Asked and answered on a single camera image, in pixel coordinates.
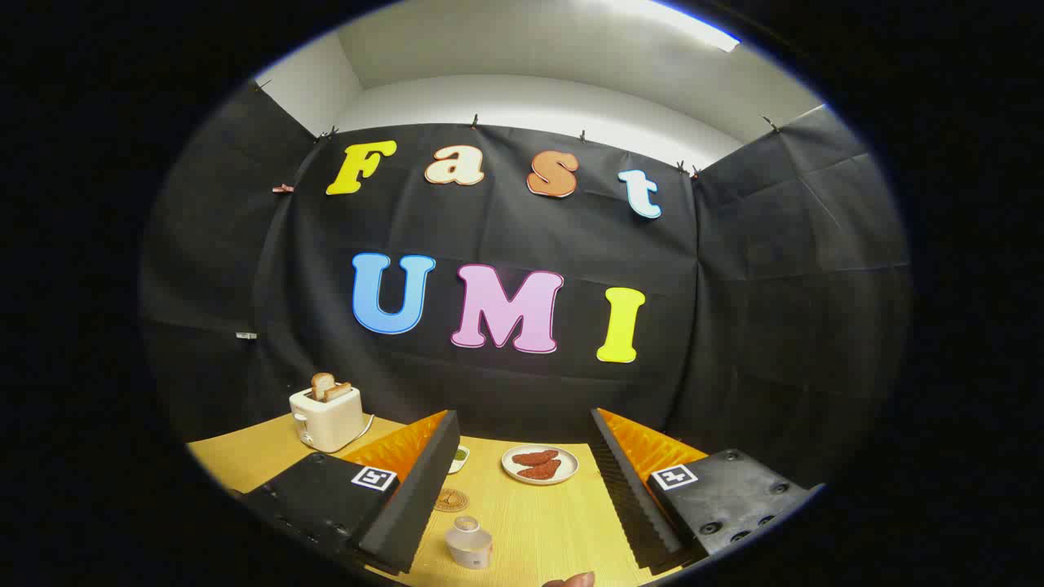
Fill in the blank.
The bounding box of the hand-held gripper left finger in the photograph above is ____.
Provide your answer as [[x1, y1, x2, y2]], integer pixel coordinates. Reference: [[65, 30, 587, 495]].
[[232, 409, 462, 576]]

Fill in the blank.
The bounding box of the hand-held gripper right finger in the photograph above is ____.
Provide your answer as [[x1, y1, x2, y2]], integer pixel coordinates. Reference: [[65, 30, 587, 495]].
[[589, 407, 826, 576]]

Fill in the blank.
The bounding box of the clear plastic juice bottle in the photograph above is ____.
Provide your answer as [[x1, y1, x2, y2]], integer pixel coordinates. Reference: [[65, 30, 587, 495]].
[[445, 515, 494, 570]]

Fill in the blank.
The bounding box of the white round plate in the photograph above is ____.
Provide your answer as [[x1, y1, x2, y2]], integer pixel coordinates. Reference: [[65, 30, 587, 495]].
[[502, 444, 580, 487]]

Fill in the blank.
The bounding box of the wooden table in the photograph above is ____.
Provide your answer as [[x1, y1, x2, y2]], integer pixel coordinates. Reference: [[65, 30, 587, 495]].
[[186, 412, 710, 587]]

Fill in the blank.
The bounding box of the cream toaster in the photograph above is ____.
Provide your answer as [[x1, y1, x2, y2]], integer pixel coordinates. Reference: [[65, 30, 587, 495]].
[[290, 383, 365, 454]]

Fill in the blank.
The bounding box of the black backdrop cloth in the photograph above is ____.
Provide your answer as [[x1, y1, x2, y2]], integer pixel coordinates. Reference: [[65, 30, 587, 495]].
[[139, 77, 913, 490]]

